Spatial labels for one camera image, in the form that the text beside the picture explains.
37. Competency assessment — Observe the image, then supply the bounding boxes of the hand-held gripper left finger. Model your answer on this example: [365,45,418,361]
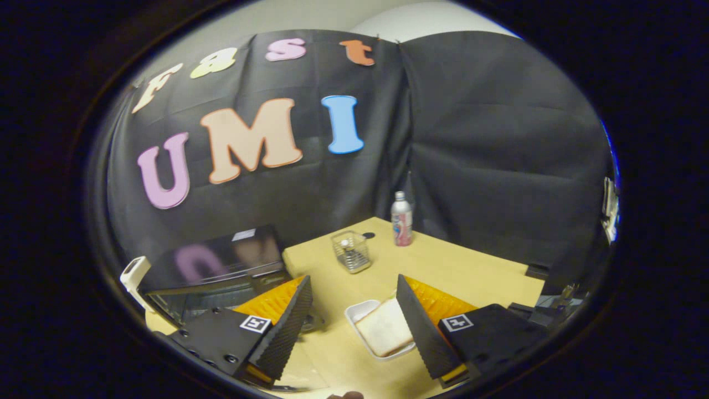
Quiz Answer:
[154,275,312,388]

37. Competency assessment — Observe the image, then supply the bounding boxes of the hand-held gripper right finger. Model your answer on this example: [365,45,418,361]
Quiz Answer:
[396,274,549,388]

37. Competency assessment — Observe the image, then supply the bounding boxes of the sandwich with lettuce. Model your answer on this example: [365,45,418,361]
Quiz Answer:
[354,298,415,357]

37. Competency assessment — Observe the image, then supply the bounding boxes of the black toaster oven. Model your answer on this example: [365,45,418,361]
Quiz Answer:
[138,224,328,391]

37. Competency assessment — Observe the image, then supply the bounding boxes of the white bread toaster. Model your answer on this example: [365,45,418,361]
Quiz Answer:
[120,256,152,312]

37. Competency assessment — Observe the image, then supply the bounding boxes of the white rectangular tray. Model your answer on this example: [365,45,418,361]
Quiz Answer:
[345,299,417,361]

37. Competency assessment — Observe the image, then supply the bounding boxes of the pink label drink bottle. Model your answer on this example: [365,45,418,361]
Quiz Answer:
[391,191,414,247]

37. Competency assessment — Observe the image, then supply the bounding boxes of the wire mesh basket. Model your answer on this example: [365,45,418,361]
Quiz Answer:
[331,231,372,274]

